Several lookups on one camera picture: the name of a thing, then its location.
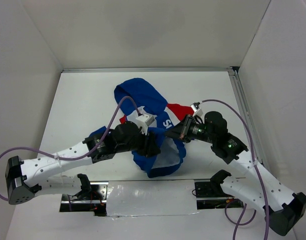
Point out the white taped panel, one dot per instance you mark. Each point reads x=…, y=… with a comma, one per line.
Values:
x=151, y=198

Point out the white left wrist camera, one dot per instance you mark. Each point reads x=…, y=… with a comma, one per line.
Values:
x=143, y=121

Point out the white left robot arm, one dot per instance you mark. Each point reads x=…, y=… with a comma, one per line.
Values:
x=26, y=179

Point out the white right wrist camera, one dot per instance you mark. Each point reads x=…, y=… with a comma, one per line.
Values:
x=197, y=111

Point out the blue white red jacket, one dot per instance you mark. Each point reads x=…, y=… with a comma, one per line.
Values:
x=166, y=116

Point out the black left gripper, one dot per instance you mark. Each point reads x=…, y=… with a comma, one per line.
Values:
x=150, y=147

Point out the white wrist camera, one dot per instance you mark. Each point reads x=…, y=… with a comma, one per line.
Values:
x=143, y=121
x=197, y=111

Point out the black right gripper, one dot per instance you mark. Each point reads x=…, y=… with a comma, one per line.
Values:
x=180, y=131

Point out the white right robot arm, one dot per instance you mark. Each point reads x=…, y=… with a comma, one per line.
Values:
x=281, y=207

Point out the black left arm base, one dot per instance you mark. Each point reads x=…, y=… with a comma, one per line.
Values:
x=91, y=197

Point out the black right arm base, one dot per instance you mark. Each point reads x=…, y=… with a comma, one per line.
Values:
x=209, y=194

